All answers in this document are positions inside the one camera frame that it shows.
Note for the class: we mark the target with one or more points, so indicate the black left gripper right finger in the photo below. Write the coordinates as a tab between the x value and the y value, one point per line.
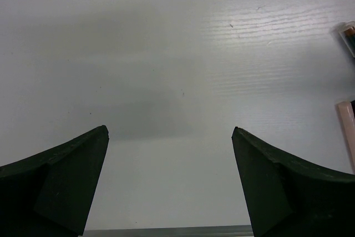
289	196

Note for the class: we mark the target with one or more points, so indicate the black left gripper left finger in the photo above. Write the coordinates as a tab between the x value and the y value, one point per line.
51	193

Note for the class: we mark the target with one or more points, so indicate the pink beige stick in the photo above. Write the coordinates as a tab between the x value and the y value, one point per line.
345	111

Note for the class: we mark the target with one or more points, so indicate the black eyeliner pencil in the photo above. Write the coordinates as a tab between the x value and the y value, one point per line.
347	32

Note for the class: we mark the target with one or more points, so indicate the aluminium rail frame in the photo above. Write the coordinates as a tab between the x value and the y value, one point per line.
202	231

